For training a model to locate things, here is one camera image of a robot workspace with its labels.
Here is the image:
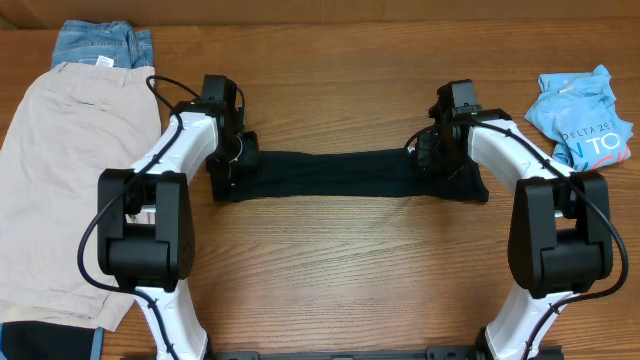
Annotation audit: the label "black t-shirt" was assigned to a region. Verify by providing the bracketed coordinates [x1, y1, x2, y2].
[208, 149, 489, 203]

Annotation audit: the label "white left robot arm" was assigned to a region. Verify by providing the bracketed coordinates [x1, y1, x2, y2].
[97, 101, 257, 359]

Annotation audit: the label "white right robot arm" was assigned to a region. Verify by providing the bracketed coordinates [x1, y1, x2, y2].
[404, 106, 619, 359]

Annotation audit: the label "light blue printed t-shirt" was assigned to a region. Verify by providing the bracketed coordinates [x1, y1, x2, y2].
[525, 65, 633, 172]

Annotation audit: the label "beige shorts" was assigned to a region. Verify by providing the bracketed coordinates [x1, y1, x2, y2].
[1, 63, 161, 331]

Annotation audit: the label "blue denim jeans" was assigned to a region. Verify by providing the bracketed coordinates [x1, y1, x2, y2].
[51, 20, 154, 69]

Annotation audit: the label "black garment with blue trim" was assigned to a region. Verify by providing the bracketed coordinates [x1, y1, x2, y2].
[1, 321, 104, 360]

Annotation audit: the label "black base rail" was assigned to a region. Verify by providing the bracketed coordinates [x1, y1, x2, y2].
[119, 342, 565, 360]

